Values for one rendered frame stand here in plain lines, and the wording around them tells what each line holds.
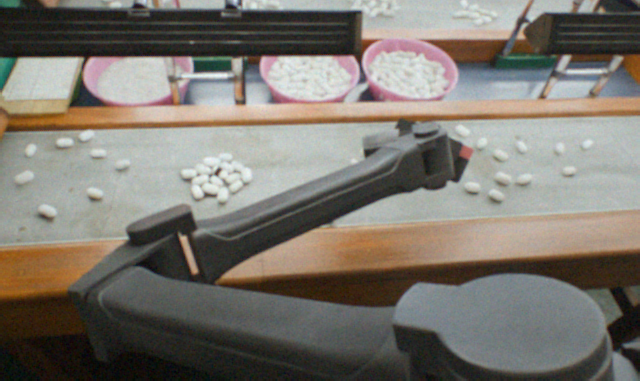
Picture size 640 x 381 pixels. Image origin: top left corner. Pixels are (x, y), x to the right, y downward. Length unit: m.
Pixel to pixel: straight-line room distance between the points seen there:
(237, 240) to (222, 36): 0.43
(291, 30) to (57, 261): 0.59
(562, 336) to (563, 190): 1.00
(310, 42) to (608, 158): 0.84
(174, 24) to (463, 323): 0.71
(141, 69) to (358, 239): 0.76
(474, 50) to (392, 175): 1.02
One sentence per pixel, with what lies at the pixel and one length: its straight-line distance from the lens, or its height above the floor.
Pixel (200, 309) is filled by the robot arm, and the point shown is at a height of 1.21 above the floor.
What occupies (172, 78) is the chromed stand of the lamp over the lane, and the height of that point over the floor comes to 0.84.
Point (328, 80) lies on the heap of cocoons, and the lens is 1.32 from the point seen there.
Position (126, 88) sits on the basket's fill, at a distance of 1.31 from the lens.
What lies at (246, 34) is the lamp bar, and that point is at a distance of 0.85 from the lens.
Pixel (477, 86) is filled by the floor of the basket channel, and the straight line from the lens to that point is 1.52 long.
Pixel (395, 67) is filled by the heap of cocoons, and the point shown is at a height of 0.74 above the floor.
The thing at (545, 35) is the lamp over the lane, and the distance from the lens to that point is 1.02.
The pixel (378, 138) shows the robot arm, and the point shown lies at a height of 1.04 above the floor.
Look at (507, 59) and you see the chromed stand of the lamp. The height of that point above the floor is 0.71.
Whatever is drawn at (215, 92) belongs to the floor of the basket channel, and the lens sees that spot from 1.35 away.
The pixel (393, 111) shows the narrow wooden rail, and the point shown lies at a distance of 1.21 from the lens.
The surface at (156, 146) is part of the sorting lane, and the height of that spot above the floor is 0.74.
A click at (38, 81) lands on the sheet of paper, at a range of 1.33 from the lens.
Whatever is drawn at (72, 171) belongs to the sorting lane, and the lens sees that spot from 1.14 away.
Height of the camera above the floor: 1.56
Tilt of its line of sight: 50 degrees down
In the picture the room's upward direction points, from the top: 8 degrees clockwise
